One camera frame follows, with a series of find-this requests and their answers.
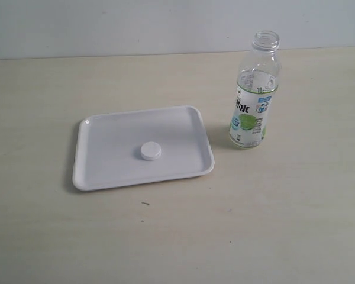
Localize clear plastic drink bottle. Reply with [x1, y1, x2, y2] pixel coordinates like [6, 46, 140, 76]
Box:
[229, 30, 280, 149]

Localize white bottle cap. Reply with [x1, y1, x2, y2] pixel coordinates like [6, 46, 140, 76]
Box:
[140, 141, 162, 161]

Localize white rectangular plastic tray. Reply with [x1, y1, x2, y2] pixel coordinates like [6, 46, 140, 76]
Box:
[72, 106, 215, 191]

